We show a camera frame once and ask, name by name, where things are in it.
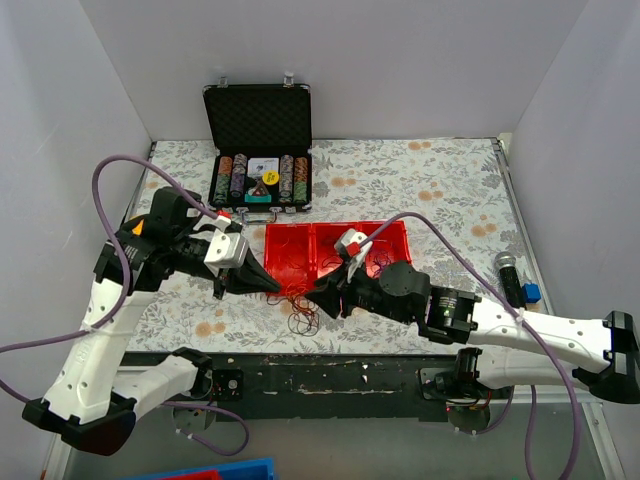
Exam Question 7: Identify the orange purple wire ball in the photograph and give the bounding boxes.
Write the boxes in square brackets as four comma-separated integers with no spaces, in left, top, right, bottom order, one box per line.
[266,286,320,337]

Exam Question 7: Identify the thin red wires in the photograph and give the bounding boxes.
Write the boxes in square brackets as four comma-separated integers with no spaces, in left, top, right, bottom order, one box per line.
[269,234,311,281]

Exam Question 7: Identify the purple wires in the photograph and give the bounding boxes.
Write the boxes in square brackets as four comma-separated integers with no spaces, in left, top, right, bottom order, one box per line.
[368,242,401,279]

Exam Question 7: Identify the red three-compartment bin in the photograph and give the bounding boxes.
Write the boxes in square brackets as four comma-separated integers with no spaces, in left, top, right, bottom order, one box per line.
[264,221,412,293]

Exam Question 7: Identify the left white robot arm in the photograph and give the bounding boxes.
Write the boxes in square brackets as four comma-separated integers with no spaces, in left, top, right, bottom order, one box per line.
[22,187,281,456]

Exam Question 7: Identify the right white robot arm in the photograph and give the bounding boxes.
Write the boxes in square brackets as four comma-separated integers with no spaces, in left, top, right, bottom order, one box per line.
[306,261,639,404]

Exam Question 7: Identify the yellow green blue brick stack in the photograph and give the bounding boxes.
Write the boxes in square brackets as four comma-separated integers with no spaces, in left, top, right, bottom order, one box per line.
[121,215,147,236]

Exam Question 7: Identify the floral table mat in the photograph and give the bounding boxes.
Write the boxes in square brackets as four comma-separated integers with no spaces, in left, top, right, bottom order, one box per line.
[128,138,540,355]

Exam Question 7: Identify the black microphone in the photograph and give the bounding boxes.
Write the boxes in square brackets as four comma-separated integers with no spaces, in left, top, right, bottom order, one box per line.
[494,251,526,308]

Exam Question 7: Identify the small blue brick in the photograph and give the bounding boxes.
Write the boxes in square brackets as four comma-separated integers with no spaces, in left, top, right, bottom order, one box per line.
[521,283,542,304]

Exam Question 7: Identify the black poker chip case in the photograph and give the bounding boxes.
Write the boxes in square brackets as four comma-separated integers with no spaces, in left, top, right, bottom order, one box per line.
[202,75,313,221]

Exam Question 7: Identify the blue plastic bin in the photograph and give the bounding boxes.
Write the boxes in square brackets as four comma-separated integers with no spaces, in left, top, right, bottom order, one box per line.
[132,458,278,480]

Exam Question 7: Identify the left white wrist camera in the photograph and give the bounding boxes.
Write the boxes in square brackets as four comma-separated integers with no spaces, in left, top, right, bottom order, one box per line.
[204,211,249,276]

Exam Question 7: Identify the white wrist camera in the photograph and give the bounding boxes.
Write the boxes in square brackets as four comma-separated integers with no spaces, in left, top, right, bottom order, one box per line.
[334,229,372,281]
[204,211,249,276]

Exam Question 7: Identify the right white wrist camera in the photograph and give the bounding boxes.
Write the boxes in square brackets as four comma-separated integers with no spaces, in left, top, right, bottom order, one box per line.
[334,229,372,281]

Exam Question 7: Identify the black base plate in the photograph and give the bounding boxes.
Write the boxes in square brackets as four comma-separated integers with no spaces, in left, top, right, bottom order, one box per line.
[154,352,514,424]

